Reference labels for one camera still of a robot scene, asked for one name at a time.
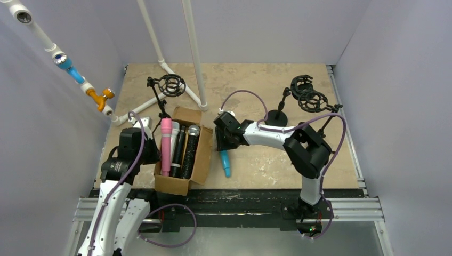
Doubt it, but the blue microphone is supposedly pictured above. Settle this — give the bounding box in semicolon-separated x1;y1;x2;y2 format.
219;150;231;178

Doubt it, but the plain black microphone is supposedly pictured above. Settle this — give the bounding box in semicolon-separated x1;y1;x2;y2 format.
169;125;186;178

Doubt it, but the pink microphone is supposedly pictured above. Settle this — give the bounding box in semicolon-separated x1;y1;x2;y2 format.
160;118;172;177

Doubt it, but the black glitter microphone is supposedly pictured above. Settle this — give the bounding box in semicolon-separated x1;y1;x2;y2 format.
181;125;200;180

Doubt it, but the cardboard box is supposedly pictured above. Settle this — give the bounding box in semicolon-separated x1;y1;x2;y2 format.
154;106;214;196

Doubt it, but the tripod mic stand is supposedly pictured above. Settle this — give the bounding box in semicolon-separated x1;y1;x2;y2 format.
297;90;344;139
147;74;187;133

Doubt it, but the round base mic stand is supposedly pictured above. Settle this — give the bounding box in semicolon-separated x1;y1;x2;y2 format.
264;74;315;127

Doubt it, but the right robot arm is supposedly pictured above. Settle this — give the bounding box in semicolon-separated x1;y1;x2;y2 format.
213;112;333;206

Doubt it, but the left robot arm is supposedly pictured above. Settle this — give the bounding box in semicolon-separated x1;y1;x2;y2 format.
77;126;160;255

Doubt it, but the white microphone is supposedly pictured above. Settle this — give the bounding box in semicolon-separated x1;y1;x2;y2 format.
170;121;180;161

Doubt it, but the overhead pipe with fittings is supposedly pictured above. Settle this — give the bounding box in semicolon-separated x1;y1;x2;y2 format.
1;1;118;121

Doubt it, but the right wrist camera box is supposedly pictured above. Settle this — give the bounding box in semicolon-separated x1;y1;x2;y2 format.
217;110;236;122

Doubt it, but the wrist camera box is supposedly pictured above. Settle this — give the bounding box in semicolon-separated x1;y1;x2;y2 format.
129;117;152;137
217;110;236;122

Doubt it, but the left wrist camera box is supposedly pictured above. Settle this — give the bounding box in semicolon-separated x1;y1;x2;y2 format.
129;117;152;137

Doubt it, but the white PVC pipe frame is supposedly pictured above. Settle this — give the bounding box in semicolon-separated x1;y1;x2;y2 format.
133;1;208;113

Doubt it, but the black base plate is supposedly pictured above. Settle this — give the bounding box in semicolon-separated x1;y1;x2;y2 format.
88;188;334;234

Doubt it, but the aluminium rail frame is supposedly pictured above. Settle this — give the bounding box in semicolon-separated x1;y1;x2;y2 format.
63;63;394;256

